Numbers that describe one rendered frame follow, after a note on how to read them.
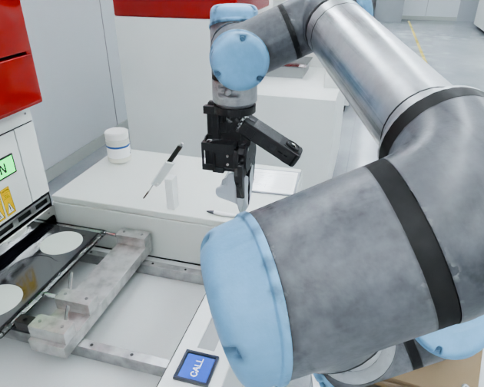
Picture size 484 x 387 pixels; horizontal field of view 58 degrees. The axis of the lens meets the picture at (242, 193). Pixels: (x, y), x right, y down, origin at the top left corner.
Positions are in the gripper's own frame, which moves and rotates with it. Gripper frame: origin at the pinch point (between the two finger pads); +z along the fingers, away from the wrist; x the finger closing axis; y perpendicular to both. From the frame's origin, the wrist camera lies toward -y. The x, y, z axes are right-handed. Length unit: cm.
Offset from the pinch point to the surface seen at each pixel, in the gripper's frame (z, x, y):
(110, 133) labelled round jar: 5, -38, 53
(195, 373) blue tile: 14.2, 27.1, 0.5
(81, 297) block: 19.9, 12.0, 31.7
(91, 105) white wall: 71, -249, 207
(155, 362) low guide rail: 25.7, 18.3, 12.6
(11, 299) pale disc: 21, 16, 46
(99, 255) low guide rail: 25.7, -8.4, 41.3
